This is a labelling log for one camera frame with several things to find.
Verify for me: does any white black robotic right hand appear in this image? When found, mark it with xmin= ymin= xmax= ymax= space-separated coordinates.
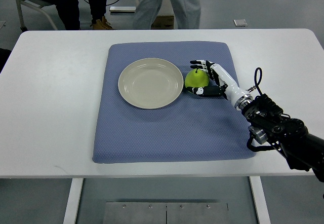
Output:
xmin=186 ymin=60 xmax=253 ymax=110

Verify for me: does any green pear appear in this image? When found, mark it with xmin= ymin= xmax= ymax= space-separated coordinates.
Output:
xmin=184 ymin=68 xmax=209 ymax=88

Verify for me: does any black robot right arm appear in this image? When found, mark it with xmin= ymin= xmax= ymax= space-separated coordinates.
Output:
xmin=240 ymin=67 xmax=323 ymax=182

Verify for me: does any small grey floor plate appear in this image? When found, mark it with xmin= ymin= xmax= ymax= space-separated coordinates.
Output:
xmin=233 ymin=19 xmax=248 ymax=27

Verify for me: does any beige round plate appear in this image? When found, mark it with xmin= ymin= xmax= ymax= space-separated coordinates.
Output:
xmin=118 ymin=58 xmax=184 ymax=109

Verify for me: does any blue textured mat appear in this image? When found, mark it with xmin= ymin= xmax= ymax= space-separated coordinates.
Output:
xmin=93 ymin=41 xmax=254 ymax=163

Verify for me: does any brown cardboard box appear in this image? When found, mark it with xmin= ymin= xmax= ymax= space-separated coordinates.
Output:
xmin=151 ymin=15 xmax=175 ymax=30

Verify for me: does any walking person in grey trousers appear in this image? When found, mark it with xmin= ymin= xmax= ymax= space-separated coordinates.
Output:
xmin=133 ymin=0 xmax=201 ymax=30

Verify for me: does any white right table leg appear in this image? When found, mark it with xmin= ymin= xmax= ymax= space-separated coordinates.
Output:
xmin=249 ymin=176 xmax=271 ymax=224

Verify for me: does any white table leg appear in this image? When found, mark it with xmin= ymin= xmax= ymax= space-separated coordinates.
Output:
xmin=249 ymin=176 xmax=271 ymax=224
xmin=63 ymin=178 xmax=84 ymax=224

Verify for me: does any white left table leg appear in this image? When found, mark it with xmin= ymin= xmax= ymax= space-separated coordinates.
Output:
xmin=63 ymin=178 xmax=84 ymax=224

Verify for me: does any white metal chair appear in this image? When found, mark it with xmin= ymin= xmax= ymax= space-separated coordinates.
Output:
xmin=15 ymin=0 xmax=58 ymax=32

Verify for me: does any white floor rail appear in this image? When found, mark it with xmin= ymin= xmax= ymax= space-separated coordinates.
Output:
xmin=109 ymin=6 xmax=136 ymax=13

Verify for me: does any grey metal base plate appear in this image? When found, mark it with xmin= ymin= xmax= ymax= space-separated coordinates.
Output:
xmin=103 ymin=202 xmax=230 ymax=223

